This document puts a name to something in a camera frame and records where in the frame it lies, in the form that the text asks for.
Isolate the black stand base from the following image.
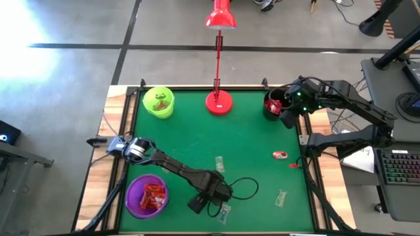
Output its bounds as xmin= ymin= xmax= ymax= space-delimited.
xmin=358 ymin=0 xmax=405 ymax=37

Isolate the purple plastic bucket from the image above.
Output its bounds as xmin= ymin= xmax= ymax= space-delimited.
xmin=125 ymin=173 xmax=170 ymax=220

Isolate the black box device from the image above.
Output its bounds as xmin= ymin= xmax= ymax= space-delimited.
xmin=0 ymin=119 xmax=22 ymax=147

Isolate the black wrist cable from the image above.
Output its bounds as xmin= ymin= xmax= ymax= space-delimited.
xmin=268 ymin=75 xmax=318 ymax=111
xmin=206 ymin=176 xmax=259 ymax=218

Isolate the green table mat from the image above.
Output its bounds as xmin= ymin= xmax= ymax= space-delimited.
xmin=119 ymin=90 xmax=315 ymax=233

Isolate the lime green plastic bucket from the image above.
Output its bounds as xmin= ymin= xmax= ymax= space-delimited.
xmin=142 ymin=86 xmax=175 ymax=119

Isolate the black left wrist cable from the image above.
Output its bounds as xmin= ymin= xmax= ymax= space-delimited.
xmin=206 ymin=176 xmax=259 ymax=218

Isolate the clear blue gummy packet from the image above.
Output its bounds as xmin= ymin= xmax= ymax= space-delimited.
xmin=217 ymin=203 xmax=232 ymax=226

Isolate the black backlit keyboard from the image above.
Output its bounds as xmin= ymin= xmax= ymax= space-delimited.
xmin=375 ymin=149 xmax=420 ymax=186

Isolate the red desk lamp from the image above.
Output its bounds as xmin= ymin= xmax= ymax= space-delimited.
xmin=205 ymin=0 xmax=238 ymax=116

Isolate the person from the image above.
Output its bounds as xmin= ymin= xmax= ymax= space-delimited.
xmin=261 ymin=0 xmax=284 ymax=12

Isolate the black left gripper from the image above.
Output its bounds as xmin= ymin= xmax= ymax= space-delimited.
xmin=187 ymin=173 xmax=233 ymax=214

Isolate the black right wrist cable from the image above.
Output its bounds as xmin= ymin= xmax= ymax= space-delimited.
xmin=268 ymin=75 xmax=318 ymax=111

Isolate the black plastic bucket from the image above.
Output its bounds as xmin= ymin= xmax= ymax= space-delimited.
xmin=262 ymin=87 xmax=293 ymax=121

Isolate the round black pad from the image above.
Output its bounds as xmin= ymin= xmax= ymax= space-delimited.
xmin=395 ymin=91 xmax=420 ymax=124

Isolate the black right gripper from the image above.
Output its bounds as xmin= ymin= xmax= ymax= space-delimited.
xmin=278 ymin=80 xmax=324 ymax=130

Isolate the white paper sheet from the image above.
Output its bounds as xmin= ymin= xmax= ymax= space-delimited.
xmin=339 ymin=129 xmax=375 ymax=174

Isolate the black metal strut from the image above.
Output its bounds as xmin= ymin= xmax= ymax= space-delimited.
xmin=303 ymin=163 xmax=354 ymax=232
xmin=81 ymin=170 xmax=127 ymax=232

